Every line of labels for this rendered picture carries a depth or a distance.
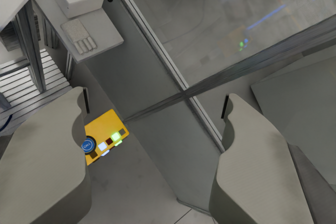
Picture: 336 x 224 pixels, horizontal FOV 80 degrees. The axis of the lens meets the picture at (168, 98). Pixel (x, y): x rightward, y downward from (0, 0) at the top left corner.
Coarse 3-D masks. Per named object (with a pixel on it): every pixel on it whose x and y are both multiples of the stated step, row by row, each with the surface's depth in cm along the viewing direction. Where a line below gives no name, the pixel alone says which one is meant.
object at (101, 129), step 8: (112, 112) 64; (96, 120) 61; (104, 120) 62; (112, 120) 64; (120, 120) 65; (88, 128) 60; (96, 128) 61; (104, 128) 62; (112, 128) 63; (120, 128) 64; (88, 136) 59; (96, 136) 60; (104, 136) 61; (120, 136) 64; (96, 144) 60; (112, 144) 62; (88, 152) 58; (96, 152) 59; (88, 160) 58
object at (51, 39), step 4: (44, 20) 130; (44, 24) 133; (48, 24) 132; (44, 28) 138; (48, 28) 136; (44, 32) 143; (48, 32) 141; (52, 32) 140; (44, 36) 148; (48, 36) 146; (52, 36) 145; (56, 36) 149; (44, 40) 153; (48, 40) 151; (52, 40) 153; (56, 40) 154; (48, 44) 157; (52, 44) 158; (56, 44) 159
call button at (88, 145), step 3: (87, 138) 58; (84, 141) 58; (87, 141) 58; (90, 141) 58; (84, 144) 57; (87, 144) 58; (90, 144) 58; (93, 144) 59; (81, 147) 57; (84, 147) 57; (87, 147) 58; (90, 147) 58; (84, 150) 57; (87, 150) 57; (90, 150) 58
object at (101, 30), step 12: (36, 0) 82; (48, 0) 84; (48, 12) 83; (60, 12) 85; (96, 12) 93; (84, 24) 89; (96, 24) 91; (108, 24) 94; (60, 36) 83; (96, 36) 90; (108, 36) 93; (120, 36) 96; (72, 48) 84; (108, 48) 93
